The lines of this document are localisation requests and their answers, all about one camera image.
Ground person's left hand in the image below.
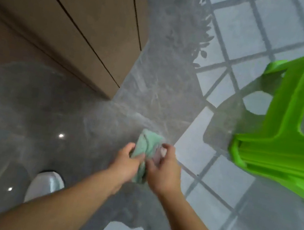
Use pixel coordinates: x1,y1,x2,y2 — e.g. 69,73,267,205
103,139,148,201

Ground person's right hand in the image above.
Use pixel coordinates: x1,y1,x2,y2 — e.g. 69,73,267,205
140,141,189,201

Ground green cleaning cloth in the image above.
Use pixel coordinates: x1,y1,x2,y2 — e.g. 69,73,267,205
126,127,170,188

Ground person's right forearm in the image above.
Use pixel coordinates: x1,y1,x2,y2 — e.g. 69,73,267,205
151,186,251,230

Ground person's left forearm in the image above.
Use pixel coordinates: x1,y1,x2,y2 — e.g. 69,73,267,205
0,150,124,230

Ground person's white shoe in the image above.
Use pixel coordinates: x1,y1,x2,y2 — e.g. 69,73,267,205
23,168,67,208

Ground green plastic chair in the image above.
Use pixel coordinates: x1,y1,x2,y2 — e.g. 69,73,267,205
221,25,304,207

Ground brown wooden cabinet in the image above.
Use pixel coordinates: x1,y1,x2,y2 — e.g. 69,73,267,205
0,0,155,105

